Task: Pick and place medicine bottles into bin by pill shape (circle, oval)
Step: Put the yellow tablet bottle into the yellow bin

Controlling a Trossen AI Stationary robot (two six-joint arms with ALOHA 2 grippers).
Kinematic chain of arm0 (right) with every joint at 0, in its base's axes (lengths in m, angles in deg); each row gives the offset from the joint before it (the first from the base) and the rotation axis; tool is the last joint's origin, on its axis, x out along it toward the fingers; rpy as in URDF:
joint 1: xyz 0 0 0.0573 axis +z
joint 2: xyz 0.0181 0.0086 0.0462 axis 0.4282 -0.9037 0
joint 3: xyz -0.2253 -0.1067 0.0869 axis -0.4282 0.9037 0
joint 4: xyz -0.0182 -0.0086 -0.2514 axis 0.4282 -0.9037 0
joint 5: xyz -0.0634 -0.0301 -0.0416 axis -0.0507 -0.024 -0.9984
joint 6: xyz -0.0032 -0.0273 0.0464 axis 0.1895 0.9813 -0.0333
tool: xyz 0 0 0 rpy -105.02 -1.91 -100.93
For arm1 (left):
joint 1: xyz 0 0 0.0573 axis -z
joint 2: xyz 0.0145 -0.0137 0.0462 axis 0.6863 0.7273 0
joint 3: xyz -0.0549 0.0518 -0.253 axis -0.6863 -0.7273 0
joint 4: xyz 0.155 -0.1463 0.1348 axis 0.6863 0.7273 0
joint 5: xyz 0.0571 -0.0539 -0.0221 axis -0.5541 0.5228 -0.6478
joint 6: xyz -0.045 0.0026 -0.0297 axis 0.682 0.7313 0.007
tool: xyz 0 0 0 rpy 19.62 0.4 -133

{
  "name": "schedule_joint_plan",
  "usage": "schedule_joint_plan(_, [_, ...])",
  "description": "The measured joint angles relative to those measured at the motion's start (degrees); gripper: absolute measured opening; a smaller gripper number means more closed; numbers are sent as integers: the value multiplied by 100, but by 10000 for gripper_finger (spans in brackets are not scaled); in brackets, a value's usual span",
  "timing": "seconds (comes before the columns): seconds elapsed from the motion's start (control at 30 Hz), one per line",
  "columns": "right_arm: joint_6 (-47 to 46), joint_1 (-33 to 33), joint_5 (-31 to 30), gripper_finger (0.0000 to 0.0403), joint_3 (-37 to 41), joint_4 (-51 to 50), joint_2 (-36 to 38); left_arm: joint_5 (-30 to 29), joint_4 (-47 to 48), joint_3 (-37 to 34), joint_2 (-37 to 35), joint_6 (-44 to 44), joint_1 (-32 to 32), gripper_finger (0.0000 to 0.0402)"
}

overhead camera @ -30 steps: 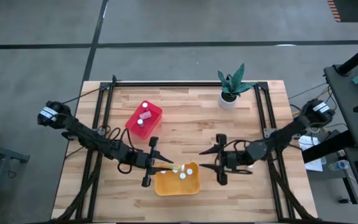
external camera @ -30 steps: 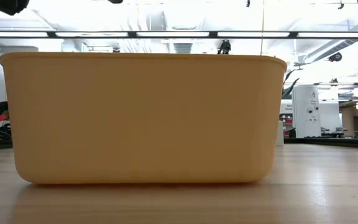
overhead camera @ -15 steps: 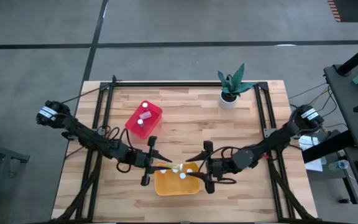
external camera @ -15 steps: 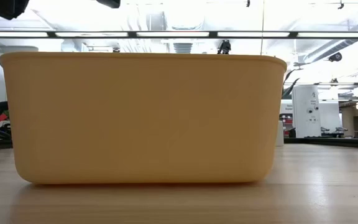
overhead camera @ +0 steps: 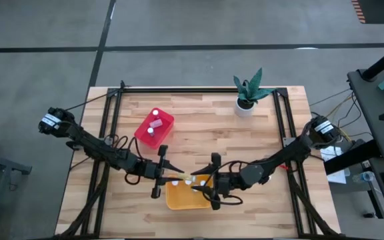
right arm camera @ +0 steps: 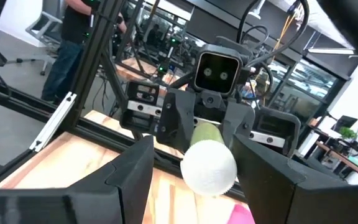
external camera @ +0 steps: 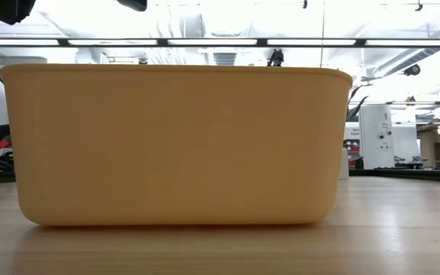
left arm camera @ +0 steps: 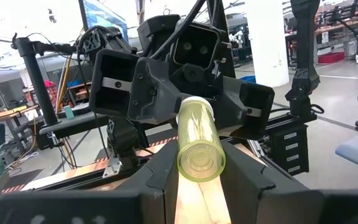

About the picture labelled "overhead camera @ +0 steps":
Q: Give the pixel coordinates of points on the black pole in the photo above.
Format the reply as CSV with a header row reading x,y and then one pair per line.
x,y
383,61

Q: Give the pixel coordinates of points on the grey metal stand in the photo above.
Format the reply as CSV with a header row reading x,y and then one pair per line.
x,y
5,164

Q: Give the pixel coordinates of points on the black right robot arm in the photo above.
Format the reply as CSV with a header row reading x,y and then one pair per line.
x,y
288,153

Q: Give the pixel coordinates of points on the red plastic bin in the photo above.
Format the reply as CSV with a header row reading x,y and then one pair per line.
x,y
166,128

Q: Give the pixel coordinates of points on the dark grey side desk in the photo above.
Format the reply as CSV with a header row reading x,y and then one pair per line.
x,y
373,126

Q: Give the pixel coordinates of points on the black mat with striped border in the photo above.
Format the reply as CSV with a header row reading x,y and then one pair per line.
x,y
378,11

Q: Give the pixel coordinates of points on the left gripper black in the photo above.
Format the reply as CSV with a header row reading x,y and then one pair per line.
x,y
153,170

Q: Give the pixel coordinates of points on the white paper sheet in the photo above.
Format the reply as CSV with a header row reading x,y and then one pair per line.
x,y
332,156

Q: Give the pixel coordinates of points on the clear plastic water bottle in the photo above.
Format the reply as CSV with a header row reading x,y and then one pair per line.
x,y
362,177

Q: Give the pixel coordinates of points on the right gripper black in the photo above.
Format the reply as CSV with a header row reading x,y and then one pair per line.
x,y
227,185

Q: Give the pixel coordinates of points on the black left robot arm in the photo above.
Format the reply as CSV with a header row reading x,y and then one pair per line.
x,y
88,146

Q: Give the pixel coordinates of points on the snake plant in white pot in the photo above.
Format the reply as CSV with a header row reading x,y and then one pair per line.
x,y
243,111

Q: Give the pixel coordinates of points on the black aluminium table frame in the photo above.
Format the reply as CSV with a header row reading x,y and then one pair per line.
x,y
195,90

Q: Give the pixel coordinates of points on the white capped medicine bottle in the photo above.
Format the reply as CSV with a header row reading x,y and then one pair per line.
x,y
175,183
202,183
188,183
150,131

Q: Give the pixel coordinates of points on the yellow plastic bin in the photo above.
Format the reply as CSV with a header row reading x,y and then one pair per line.
x,y
185,200

